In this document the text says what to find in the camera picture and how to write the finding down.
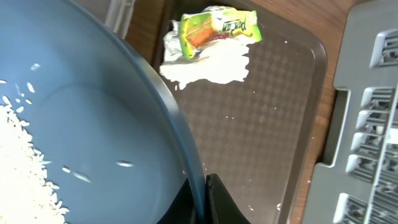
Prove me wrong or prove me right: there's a white tissue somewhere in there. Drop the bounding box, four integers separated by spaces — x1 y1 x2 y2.
159 18 254 89

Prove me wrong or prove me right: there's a clear plastic bin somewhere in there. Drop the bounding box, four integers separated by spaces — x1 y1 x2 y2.
75 0 135 39

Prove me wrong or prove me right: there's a white rice pile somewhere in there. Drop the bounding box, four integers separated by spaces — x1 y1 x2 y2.
0 62 134 224

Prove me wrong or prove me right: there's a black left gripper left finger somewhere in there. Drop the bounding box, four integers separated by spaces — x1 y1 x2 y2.
157 179 196 224

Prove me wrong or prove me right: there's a dark blue plate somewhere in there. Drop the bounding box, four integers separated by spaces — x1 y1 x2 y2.
1 1 205 223

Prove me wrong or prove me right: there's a green yellow snack wrapper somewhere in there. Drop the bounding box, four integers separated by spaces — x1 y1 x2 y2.
178 6 262 59

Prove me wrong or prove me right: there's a grey dishwasher rack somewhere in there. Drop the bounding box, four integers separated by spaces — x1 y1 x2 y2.
302 1 397 224

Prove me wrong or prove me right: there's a brown serving tray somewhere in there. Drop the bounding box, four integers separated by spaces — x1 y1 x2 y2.
167 0 327 223

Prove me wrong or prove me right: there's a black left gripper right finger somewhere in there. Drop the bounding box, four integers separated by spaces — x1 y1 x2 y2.
205 174 250 224

